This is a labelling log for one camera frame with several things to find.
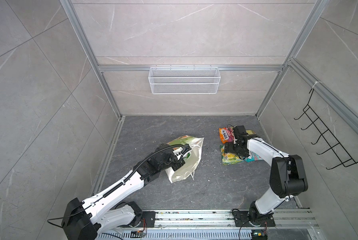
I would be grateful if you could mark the small green circuit board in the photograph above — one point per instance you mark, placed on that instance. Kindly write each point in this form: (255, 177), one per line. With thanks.
(259, 235)

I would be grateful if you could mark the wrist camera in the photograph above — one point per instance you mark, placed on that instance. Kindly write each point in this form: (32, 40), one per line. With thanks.
(239, 132)
(183, 151)

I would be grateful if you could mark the orange snack packet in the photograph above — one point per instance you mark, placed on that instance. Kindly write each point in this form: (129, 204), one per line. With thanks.
(227, 135)

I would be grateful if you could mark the yellow green snack packet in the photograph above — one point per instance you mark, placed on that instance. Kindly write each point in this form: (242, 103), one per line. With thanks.
(228, 158)

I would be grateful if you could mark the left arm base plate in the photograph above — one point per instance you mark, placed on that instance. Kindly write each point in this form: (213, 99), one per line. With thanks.
(146, 219)

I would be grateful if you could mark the aluminium mounting rail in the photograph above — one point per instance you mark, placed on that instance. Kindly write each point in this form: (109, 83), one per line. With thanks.
(215, 219)

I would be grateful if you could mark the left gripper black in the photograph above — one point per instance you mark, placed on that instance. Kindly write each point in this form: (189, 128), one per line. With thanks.
(179, 164)

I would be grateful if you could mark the aluminium frame profile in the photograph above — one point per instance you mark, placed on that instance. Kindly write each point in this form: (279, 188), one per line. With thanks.
(291, 62)

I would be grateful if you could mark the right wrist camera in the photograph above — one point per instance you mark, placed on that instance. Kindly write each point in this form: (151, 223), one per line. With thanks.
(239, 132)

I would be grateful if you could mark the floral paper bag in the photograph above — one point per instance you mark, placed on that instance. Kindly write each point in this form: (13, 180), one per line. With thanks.
(192, 158)

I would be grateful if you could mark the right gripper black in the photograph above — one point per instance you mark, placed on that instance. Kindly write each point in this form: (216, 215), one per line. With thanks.
(231, 150)

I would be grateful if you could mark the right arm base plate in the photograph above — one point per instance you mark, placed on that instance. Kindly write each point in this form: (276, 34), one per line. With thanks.
(252, 219)

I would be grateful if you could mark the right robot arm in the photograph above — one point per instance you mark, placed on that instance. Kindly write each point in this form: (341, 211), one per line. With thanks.
(287, 177)

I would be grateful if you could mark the black wire hook rack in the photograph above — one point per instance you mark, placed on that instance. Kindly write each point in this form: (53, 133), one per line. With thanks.
(326, 136)

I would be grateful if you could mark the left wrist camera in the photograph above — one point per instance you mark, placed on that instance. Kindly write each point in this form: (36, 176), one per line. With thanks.
(183, 151)

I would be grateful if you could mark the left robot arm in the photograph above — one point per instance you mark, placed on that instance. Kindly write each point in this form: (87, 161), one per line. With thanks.
(85, 220)

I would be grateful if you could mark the white wire mesh basket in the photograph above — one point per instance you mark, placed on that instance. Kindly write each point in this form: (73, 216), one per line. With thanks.
(185, 80)

